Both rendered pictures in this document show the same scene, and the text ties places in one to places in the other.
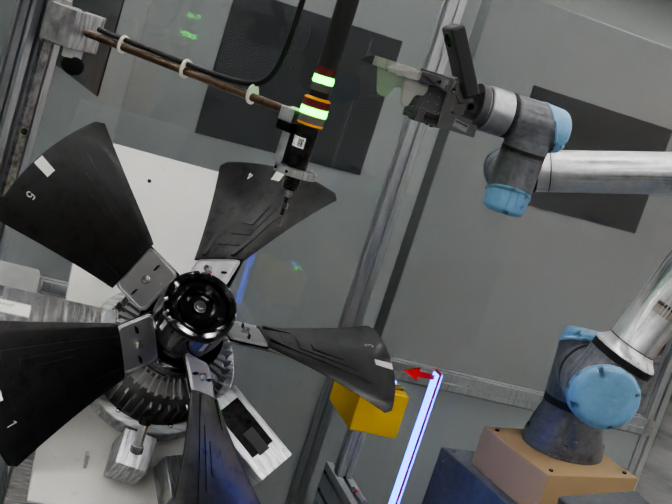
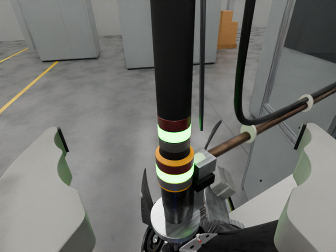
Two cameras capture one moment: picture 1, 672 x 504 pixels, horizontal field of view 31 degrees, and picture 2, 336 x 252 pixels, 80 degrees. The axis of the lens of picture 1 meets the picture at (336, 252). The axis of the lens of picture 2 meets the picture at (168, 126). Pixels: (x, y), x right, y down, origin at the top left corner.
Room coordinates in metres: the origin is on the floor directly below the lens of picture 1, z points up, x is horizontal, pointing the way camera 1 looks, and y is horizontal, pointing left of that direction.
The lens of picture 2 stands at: (1.93, -0.06, 1.72)
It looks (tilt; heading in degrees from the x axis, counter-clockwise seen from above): 33 degrees down; 110
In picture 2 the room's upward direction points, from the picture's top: 2 degrees counter-clockwise
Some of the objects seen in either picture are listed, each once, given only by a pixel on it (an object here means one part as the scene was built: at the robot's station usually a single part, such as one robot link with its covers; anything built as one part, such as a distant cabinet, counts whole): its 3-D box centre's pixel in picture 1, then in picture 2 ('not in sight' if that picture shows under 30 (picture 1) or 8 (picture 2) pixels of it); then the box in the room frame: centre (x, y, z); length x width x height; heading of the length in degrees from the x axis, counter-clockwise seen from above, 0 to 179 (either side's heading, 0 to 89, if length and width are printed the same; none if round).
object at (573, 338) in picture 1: (587, 364); not in sight; (2.13, -0.50, 1.25); 0.13 x 0.12 x 0.14; 1
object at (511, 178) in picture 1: (511, 179); not in sight; (2.01, -0.24, 1.54); 0.11 x 0.08 x 0.11; 1
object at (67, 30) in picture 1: (70, 26); not in sight; (2.25, 0.60, 1.54); 0.10 x 0.07 x 0.08; 53
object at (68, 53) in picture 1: (73, 62); not in sight; (2.23, 0.57, 1.48); 0.05 x 0.04 x 0.05; 53
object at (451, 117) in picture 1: (446, 100); not in sight; (1.94, -0.10, 1.63); 0.12 x 0.08 x 0.09; 108
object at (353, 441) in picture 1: (351, 447); not in sight; (2.27, -0.15, 0.92); 0.03 x 0.03 x 0.12; 18
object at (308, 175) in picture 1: (298, 143); (181, 192); (1.88, 0.11, 1.50); 0.09 x 0.07 x 0.10; 53
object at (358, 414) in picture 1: (367, 400); not in sight; (2.27, -0.15, 1.02); 0.16 x 0.10 x 0.11; 18
